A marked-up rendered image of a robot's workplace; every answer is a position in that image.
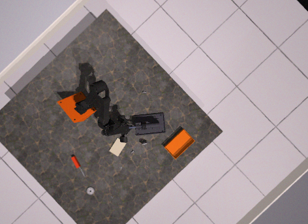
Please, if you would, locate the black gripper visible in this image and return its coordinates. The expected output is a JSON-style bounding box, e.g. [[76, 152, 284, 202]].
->
[[118, 115, 128, 143]]

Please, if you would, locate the red-handled screwdriver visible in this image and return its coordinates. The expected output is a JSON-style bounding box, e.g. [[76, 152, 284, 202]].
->
[[72, 156, 85, 176]]

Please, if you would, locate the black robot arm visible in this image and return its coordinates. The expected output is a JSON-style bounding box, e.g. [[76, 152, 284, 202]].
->
[[75, 80, 130, 136]]

